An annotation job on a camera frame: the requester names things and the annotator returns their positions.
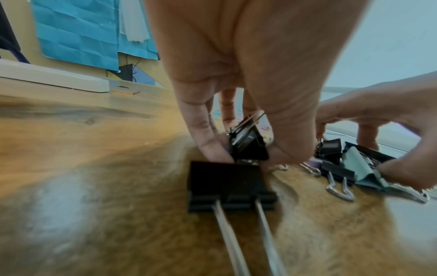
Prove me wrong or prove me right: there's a person's left hand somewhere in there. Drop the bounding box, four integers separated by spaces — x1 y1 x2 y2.
143 0 371 165

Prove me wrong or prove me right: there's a person's right hand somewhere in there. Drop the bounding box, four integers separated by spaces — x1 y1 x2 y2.
313 71 437 190

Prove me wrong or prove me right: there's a black binder clip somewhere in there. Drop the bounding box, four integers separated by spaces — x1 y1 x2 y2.
228 111 270 162

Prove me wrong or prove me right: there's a group of binder clips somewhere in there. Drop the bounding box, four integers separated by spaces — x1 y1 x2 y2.
187 139 399 276

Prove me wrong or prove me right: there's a window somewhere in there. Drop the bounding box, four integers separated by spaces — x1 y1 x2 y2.
320 0 437 151

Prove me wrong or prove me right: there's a white sheer cloth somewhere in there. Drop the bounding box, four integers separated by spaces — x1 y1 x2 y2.
117 0 151 44

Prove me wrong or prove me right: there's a wooden table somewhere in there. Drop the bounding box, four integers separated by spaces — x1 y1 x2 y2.
0 76 437 276

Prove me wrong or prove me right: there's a white power strip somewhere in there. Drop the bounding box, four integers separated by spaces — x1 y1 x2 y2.
0 59 110 93

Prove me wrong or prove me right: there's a black monitor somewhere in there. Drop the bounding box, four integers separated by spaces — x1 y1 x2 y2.
0 0 21 52

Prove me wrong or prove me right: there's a blue wall panel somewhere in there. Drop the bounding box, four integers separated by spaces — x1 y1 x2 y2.
30 0 160 72

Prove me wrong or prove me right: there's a dark blue cable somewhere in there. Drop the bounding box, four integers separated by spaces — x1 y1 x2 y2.
0 35 31 64

